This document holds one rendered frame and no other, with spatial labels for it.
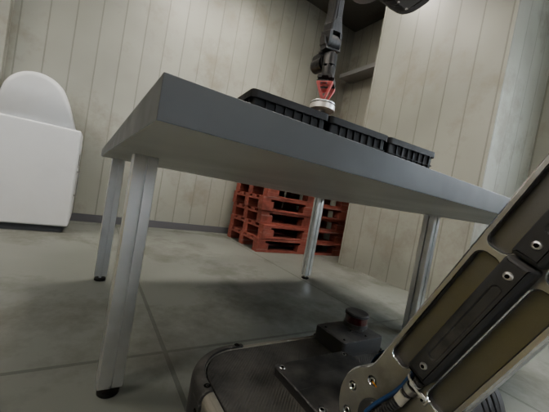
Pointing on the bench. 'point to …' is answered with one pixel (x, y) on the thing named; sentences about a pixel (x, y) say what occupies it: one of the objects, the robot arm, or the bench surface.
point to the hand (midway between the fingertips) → (323, 100)
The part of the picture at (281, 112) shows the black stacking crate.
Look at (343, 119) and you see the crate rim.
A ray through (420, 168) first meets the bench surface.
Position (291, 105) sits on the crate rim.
